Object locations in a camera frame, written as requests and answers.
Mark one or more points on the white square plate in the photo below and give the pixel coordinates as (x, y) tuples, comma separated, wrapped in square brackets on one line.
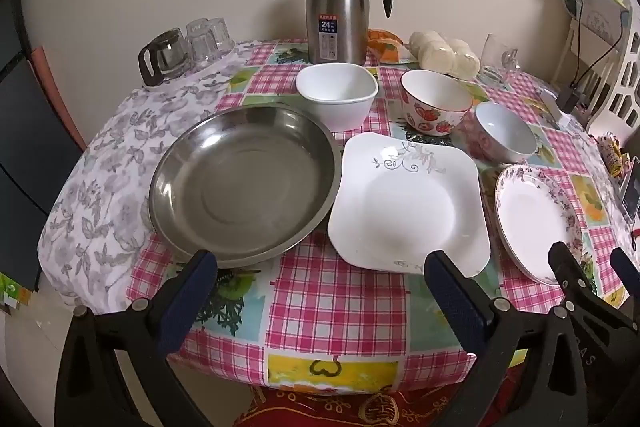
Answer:
[(400, 207)]

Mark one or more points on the clear glass mug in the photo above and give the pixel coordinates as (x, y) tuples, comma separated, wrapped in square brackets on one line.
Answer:
[(495, 57)]

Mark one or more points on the orange snack packet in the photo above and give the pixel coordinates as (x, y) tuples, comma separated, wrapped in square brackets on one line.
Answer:
[(387, 49)]

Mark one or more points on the stainless steel basin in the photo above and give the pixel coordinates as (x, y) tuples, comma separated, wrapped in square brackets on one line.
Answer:
[(240, 192)]

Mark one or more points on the small white box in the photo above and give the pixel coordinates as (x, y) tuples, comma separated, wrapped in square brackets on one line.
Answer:
[(552, 107)]

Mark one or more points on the grey floral cloth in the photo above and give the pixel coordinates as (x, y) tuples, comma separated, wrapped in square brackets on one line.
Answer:
[(100, 187)]

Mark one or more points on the white plastic rack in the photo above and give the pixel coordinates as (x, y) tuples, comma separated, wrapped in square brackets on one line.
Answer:
[(615, 107)]

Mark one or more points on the black power adapter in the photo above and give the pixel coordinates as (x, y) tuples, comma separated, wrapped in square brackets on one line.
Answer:
[(569, 99)]

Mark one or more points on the white paper bag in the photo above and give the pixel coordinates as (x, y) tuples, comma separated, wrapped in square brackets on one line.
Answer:
[(600, 19)]

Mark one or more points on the green white packet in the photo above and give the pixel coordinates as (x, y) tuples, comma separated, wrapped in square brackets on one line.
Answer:
[(12, 294)]

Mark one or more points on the red embroidered cushion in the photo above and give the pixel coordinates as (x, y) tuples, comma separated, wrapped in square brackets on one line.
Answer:
[(325, 409)]

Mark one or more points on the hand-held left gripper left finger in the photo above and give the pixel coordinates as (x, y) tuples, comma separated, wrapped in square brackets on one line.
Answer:
[(185, 302)]

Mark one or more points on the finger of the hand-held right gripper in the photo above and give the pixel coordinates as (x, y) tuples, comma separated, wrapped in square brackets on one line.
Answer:
[(567, 272), (625, 264)]

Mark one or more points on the white wooden stand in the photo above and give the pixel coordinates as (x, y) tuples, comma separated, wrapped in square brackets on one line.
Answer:
[(570, 52)]

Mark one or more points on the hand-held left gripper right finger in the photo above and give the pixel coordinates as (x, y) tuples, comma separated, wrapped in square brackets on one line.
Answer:
[(452, 297)]

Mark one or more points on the white square bowl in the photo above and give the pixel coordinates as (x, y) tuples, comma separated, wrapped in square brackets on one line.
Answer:
[(345, 112)]

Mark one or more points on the small floral bowl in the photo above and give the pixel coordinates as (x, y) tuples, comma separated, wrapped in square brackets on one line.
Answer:
[(505, 132)]

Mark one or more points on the dark panel with red edge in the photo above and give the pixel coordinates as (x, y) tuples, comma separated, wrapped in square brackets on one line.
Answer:
[(30, 147)]

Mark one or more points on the bag of steamed buns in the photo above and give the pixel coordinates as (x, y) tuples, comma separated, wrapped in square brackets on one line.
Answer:
[(440, 52)]

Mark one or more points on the smartphone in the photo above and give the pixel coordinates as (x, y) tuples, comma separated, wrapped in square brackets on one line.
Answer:
[(631, 192)]

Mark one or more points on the round floral rim plate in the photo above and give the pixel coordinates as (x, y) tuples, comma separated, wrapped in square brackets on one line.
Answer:
[(530, 222)]

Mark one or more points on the colourful candy packet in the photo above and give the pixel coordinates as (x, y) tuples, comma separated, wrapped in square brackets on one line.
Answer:
[(614, 154)]

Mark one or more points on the pink checkered tablecloth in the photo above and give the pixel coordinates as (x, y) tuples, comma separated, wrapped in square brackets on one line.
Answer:
[(325, 307)]

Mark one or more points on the strawberry print bowl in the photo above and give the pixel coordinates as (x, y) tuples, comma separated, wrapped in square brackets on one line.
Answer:
[(430, 119)]

